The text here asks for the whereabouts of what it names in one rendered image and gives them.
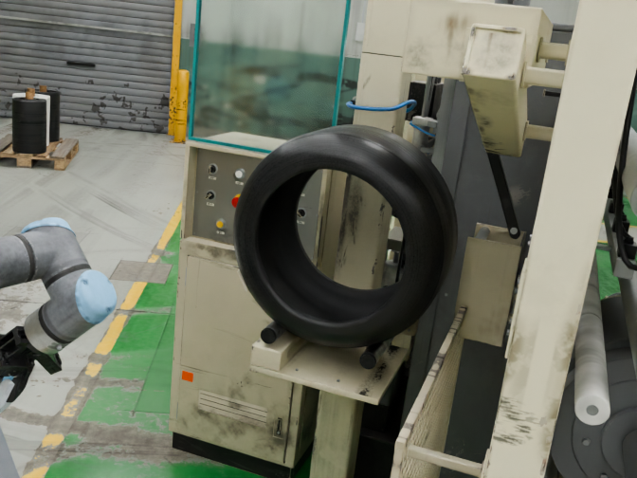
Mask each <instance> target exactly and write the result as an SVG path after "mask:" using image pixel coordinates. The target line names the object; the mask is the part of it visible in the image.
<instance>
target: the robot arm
mask: <svg viewBox="0 0 637 478"><path fill-rule="evenodd" d="M40 279H41V280H42V282H43V284H44V286H45V289H46V292H47V294H48V296H49V298H50V300H48V301H47V302H46V303H44V304H43V305H41V306H40V307H39V308H37V309H36V310H35V311H34V312H32V313H31V314H30V315H28V316H27V318H26V319H25V323H24V326H18V325H16V326H15V327H14V328H12V329H11V330H10V331H9V332H8V333H7V334H0V413H2V412H3V411H4V410H5V409H6V408H7V407H8V406H9V405H10V404H11V402H14V401H15V399H16V398H17V397H18V396H19V395H20V394H21V393H22V392H23V391H24V389H25V388H26V386H27V381H28V378H29V376H30V374H31V372H32V369H33V366H35V363H34V360H37V361H38V362H39V363H40V364H41V365H42V366H43V367H44V368H45V369H46V370H47V371H48V372H49V373H50V374H51V375H53V374H55V373H57V372H60V371H62V365H61V364H62V361H61V358H60V355H59V354H58V352H59V351H62V350H63V349H64V348H65V347H66V346H67V345H68V344H70V343H71V342H72V341H74V340H76V339H77V338H78V337H80V336H81V335H83V334H84V333H85V332H87V331H88V330H89V329H91V328H92V327H94V326H95V325H96V324H99V323H101V322H103V321H104V320H105V319H106V317H107V316H109V315H110V314H111V313H112V312H113V311H114V309H115V307H116V304H117V294H116V291H115V289H114V287H113V285H112V283H111V282H110V281H109V280H108V278H107V277H106V276H105V275H104V274H102V273H101V272H99V271H96V270H92V268H91V266H90V265H89V263H88V261H87V259H86V257H85V255H84V253H83V251H82V248H81V246H80V244H79V243H78V241H77V239H76V234H75V232H74V231H73V230H72V229H71V228H70V227H69V225H68V223H67V222H66V221H65V220H63V219H62V218H57V217H49V218H44V219H43V220H40V221H38V220H37V221H35V222H32V223H30V224H29V225H27V226H26V227H24V228H23V229H22V231H21V233H19V234H14V235H10V236H5V237H0V289H1V288H5V287H9V286H13V285H19V284H23V283H28V282H32V281H36V280H40Z"/></svg>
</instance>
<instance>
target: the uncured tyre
mask: <svg viewBox="0 0 637 478"><path fill-rule="evenodd" d="M320 169H327V170H336V171H341V172H344V173H348V174H350V175H354V176H357V177H359V178H360V179H362V180H364V181H366V182H367V183H369V184H370V185H371V186H373V187H374V188H375V189H376V190H378V191H379V192H380V193H381V194H382V195H383V196H384V198H385V199H386V200H387V201H388V202H389V204H390V205H391V207H392V209H393V210H394V212H395V214H396V216H397V218H398V220H399V223H400V225H401V228H402V231H403V234H404V239H405V247H406V260H405V267H404V271H403V275H402V278H401V280H400V281H399V282H397V283H395V284H393V285H389V286H386V287H382V288H378V289H357V288H352V287H348V286H346V285H341V284H339V283H337V282H335V281H333V280H332V279H330V278H329V277H327V276H326V275H325V274H323V273H322V272H321V271H320V270H319V269H318V268H317V267H316V266H315V265H314V264H313V262H312V261H311V260H310V258H309V257H308V255H307V254H306V252H305V250H304V248H303V246H302V243H301V241H300V236H299V231H298V224H297V212H298V205H299V201H300V196H301V193H302V191H303V189H304V187H305V185H306V183H307V182H308V180H309V179H310V178H311V176H312V175H313V174H314V173H315V172H316V171H317V170H320ZM233 243H234V250H235V255H236V260H237V264H238V267H239V269H240V272H241V274H242V276H243V278H244V281H245V283H246V286H247V288H248V290H249V292H250V293H251V295H252V296H253V298H254V299H255V301H256V302H257V303H258V305H259V306H260V307H261V308H262V310H263V311H264V312H265V313H266V314H267V315H268V316H269V317H270V318H271V319H272V320H273V321H275V322H276V323H277V324H278V325H280V326H281V327H283V328H284V329H285V330H287V331H289V332H290V333H292V334H294V335H295V336H297V337H299V338H301V339H304V340H307V341H310V342H313V343H315V344H319V345H323V346H328V347H335V348H357V347H364V346H369V345H372V344H376V343H379V342H381V341H384V340H388V339H391V338H393V337H395V336H397V335H398V334H400V333H402V332H403V331H405V330H406V329H408V328H409V327H410V326H412V325H413V324H414V323H415V322H416V321H417V320H418V319H419V318H420V317H421V316H422V315H423V314H424V313H425V312H426V310H427V309H428V308H429V306H430V305H431V303H432V302H433V300H434V298H435V297H436V295H437V293H438V292H439V290H440V288H441V287H442V285H443V284H444V282H445V280H446V278H447V276H448V273H449V271H450V270H451V267H452V265H453V261H454V258H455V254H456V249H457V243H458V221H457V214H456V210H455V206H454V202H453V199H452V196H451V193H450V191H449V189H448V186H447V184H446V182H445V181H444V179H443V177H442V175H441V174H440V172H439V171H438V169H437V168H436V167H435V166H434V164H433V163H432V162H431V161H430V160H429V158H428V157H427V156H426V155H425V154H424V153H422V152H421V151H420V150H419V149H418V148H417V147H415V146H414V145H413V144H411V143H410V142H408V141H407V140H405V139H404V138H401V137H399V136H397V135H396V134H394V133H392V132H389V131H386V130H383V129H380V128H377V127H372V126H368V125H359V124H346V125H338V126H333V127H328V128H325V129H321V130H317V131H314V132H310V133H306V134H303V135H300V136H297V137H295V138H291V139H289V140H288V141H286V142H285V143H283V144H281V145H280V146H278V147H277V148H276V149H274V150H273V151H272V152H270V153H269V154H268V155H267V156H266V157H265V158H264V159H263V160H262V161H261V162H260V163H259V165H258V166H257V167H256V168H255V170H254V171H253V173H252V174H251V176H250V177H249V179H248V180H247V182H246V184H245V185H244V187H243V190H242V192H241V194H240V197H239V200H238V203H237V207H236V211H235V215H234V223H233Z"/></svg>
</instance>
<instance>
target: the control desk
mask: <svg viewBox="0 0 637 478"><path fill-rule="evenodd" d="M267 155H268V153H262V152H256V151H250V150H245V149H239V148H234V147H228V146H223V145H217V144H211V143H206V142H201V141H195V140H188V141H186V149H185V164H184V180H183V196H182V212H181V228H180V238H182V239H181V240H180V248H179V263H178V279H177V295H176V310H175V327H174V342H173V372H172V388H171V405H170V420H169V431H172V432H173V442H172V448H173V449H176V450H182V451H184V452H187V453H190V454H194V455H197V456H200V457H203V458H206V459H209V460H212V461H215V462H218V463H221V464H224V465H227V466H231V467H234V468H237V469H241V470H244V471H248V472H251V473H254V474H257V475H260V476H263V477H266V478H294V477H295V476H296V474H297V473H298V471H299V470H300V468H301V466H302V465H303V464H304V462H305V461H306V459H307V458H308V456H309V455H310V453H311V452H312V450H313V446H314V441H315V432H316V428H317V413H318V405H319V391H320V390H319V389H315V388H311V387H308V386H304V385H300V384H298V383H294V382H290V381H287V380H283V379H279V378H275V377H270V376H266V375H263V374H259V373H255V372H252V371H249V366H250V364H251V363H250V359H251V348H252V344H254V343H255V342H256V341H257V340H258V339H260V338H261V332H262V330H263V329H264V328H266V327H267V326H268V325H269V324H270V323H272V322H273V320H272V319H271V318H270V317H269V316H268V315H267V314H266V313H265V312H264V311H263V310H262V308H261V307H260V306H259V305H258V303H257V302H256V301H255V299H254V298H253V296H252V295H251V293H250V292H249V290H248V289H247V291H246V290H245V288H244V286H243V283H242V281H241V279H240V277H239V275H238V272H237V271H238V269H239V267H238V264H237V260H236V255H235V250H234V243H233V223H234V215H235V211H236V207H237V203H238V200H239V197H240V194H241V192H242V190H243V187H244V186H245V184H246V182H247V180H248V179H249V177H250V176H251V174H252V173H253V171H254V170H255V168H256V167H257V166H258V165H259V163H260V162H261V161H262V160H263V159H264V158H265V157H266V156H267ZM346 176H347V173H344V172H341V171H336V170H327V169H320V170H317V171H316V172H315V173H314V174H313V175H312V176H311V178H310V179H309V180H308V182H307V183H306V185H305V187H304V189H303V191H302V193H301V196H300V201H299V205H298V212H297V224H298V231H299V236H300V241H301V243H302V246H303V248H304V250H305V252H306V254H307V255H308V257H309V258H310V260H311V261H312V262H313V264H314V265H315V266H316V267H317V268H318V269H319V270H320V271H321V272H322V273H323V274H325V275H326V276H327V277H329V278H330V279H332V280H334V276H335V268H336V259H337V245H338V237H339V230H340V224H341V216H342V207H343V199H344V192H345V184H346ZM182 371H186V372H190V373H193V382H190V381H187V380H184V379H182Z"/></svg>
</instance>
